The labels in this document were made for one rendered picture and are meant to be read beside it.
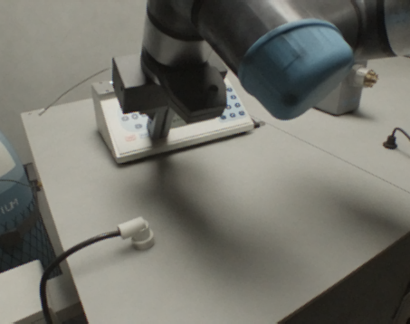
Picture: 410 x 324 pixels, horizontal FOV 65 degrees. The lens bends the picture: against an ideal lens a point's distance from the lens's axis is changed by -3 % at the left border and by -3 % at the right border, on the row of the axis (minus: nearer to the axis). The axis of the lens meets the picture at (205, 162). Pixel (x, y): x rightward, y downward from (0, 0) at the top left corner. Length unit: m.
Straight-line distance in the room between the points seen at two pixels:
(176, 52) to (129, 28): 1.01
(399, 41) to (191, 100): 0.19
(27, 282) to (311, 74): 0.57
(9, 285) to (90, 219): 0.29
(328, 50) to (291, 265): 0.20
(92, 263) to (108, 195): 0.12
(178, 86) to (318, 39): 0.15
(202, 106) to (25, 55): 1.00
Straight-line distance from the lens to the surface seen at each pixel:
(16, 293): 0.65
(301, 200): 0.43
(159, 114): 0.46
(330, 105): 0.69
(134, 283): 0.33
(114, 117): 0.53
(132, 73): 0.38
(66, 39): 1.28
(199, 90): 0.34
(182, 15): 0.31
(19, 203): 1.05
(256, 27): 0.24
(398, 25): 0.33
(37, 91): 1.30
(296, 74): 0.23
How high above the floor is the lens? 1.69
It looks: 30 degrees down
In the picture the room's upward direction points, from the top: 2 degrees counter-clockwise
